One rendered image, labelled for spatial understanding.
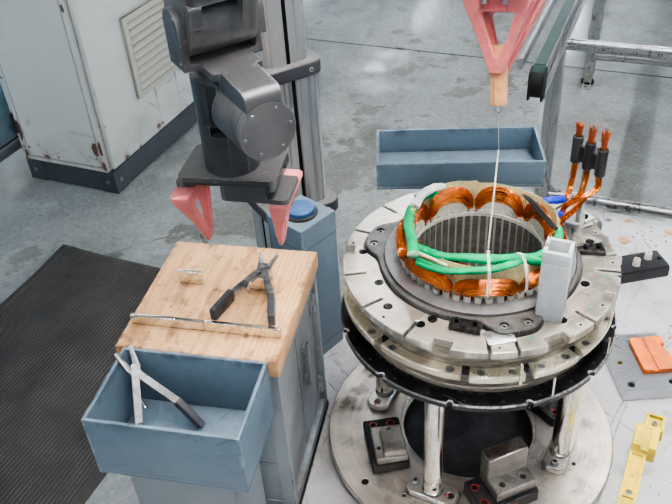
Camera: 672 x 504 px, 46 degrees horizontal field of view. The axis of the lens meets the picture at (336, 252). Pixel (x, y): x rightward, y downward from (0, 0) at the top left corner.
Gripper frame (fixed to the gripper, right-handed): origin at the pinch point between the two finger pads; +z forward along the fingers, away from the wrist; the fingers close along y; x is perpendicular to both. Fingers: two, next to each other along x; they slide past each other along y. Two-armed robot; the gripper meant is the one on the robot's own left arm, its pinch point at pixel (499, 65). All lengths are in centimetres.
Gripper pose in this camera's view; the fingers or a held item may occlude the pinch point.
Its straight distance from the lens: 83.5
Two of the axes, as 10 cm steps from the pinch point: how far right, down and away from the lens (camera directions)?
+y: 4.6, -2.3, 8.6
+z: -0.3, 9.6, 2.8
